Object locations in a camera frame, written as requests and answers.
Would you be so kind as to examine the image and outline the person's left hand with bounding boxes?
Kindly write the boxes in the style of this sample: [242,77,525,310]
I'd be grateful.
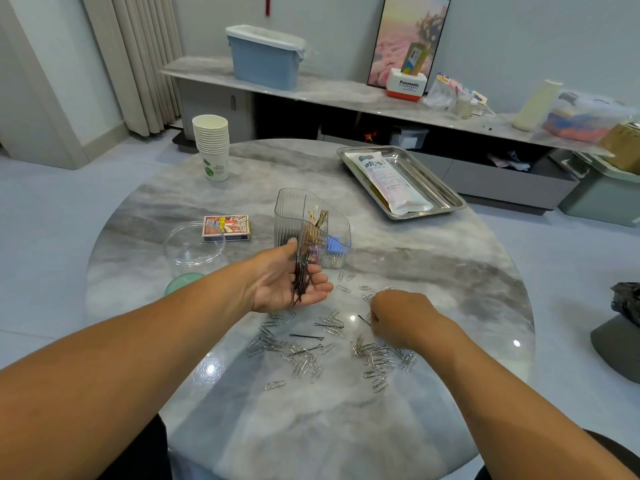
[238,237,334,316]

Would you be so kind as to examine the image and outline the framed pink picture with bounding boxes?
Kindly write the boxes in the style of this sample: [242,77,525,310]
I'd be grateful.
[368,0,452,89]

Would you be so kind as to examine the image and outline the pile of floss picks and clips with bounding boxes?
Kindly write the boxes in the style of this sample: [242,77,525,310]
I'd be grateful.
[245,207,421,396]

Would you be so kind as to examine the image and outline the person's right forearm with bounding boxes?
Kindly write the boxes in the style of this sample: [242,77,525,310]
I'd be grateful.
[430,329,636,480]

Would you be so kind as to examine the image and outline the trash bin with black bag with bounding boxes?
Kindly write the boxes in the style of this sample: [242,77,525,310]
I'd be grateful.
[591,281,640,384]

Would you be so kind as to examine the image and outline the small colourful box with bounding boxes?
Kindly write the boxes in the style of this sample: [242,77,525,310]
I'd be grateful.
[402,41,432,76]

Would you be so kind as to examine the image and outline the clear bag of snacks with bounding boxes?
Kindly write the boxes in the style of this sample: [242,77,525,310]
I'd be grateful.
[423,75,461,110]

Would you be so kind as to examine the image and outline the clear round plastic bowl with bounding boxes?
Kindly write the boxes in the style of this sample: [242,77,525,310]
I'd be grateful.
[164,223,227,274]

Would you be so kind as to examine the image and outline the cardboard box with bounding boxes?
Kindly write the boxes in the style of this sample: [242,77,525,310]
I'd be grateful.
[600,121,640,176]

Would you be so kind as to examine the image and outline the clear storage box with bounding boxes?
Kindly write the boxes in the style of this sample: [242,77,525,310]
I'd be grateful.
[543,91,636,145]

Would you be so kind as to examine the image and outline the white box in cabinet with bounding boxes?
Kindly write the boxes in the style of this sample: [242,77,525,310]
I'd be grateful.
[390,127,430,152]

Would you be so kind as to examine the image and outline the metal tray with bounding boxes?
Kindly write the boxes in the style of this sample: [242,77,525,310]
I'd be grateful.
[337,145,467,221]

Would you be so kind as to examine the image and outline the colourful matchbox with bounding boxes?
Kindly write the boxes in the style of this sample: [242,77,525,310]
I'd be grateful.
[202,215,251,242]

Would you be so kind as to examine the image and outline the cream paper roll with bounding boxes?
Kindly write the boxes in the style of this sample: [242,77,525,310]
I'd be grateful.
[512,79,563,133]

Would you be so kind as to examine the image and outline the clear printed plastic bag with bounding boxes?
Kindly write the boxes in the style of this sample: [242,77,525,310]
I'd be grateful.
[353,151,434,216]

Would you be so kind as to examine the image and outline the pale green plastic lid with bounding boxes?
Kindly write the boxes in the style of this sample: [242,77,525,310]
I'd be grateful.
[165,273,206,296]

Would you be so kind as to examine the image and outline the loose papers in cabinet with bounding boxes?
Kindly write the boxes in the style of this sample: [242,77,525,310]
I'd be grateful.
[488,153,535,172]

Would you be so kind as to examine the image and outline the blue storage box white lid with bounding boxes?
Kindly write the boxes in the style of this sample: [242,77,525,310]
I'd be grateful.
[225,25,307,91]

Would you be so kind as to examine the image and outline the person's left forearm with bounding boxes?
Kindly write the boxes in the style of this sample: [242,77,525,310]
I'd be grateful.
[0,269,261,480]

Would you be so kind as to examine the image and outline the beige curtain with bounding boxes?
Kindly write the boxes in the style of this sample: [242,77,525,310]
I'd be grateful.
[80,0,186,138]

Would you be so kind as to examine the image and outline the grey cabinet with marble top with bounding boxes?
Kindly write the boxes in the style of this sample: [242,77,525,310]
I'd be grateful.
[160,57,616,211]

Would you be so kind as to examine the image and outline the white and red small box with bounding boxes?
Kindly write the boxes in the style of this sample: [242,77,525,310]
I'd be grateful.
[385,69,428,103]

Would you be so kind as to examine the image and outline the clear ribbed organizer box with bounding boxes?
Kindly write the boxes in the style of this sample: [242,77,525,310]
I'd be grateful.
[274,187,353,268]

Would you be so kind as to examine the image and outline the person's right hand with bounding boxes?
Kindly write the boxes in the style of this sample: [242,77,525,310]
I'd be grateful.
[370,289,456,356]

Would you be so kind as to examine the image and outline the group of white paper cups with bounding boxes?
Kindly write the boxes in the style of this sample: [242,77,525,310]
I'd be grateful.
[192,115,231,183]

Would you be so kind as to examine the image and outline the grey green storage bin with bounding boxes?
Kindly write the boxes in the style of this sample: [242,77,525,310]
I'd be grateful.
[552,149,640,227]

